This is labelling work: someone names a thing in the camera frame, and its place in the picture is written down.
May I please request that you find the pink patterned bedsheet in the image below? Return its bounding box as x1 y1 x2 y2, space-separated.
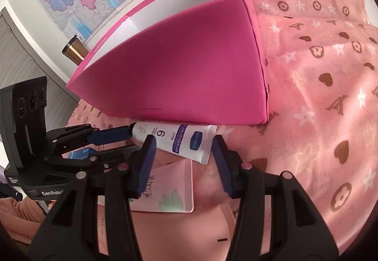
69 0 377 252

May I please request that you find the white hand cream tube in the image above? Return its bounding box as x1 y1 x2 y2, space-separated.
130 122 217 164

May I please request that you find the left forearm pink sleeve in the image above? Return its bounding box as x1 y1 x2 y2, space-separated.
0 197 47 244

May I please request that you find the pink aloe cream tube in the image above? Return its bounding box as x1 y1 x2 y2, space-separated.
129 159 194 213

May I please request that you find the grey wooden door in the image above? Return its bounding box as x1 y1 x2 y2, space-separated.
1 8 77 130

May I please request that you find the pink cardboard box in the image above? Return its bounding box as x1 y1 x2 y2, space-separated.
67 0 268 125

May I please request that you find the copper thermos tumbler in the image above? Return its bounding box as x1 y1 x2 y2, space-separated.
61 34 89 65

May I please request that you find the teal medicine box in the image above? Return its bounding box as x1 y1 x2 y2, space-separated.
67 147 97 160

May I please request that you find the pink flat package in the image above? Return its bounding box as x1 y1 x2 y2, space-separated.
131 203 236 261

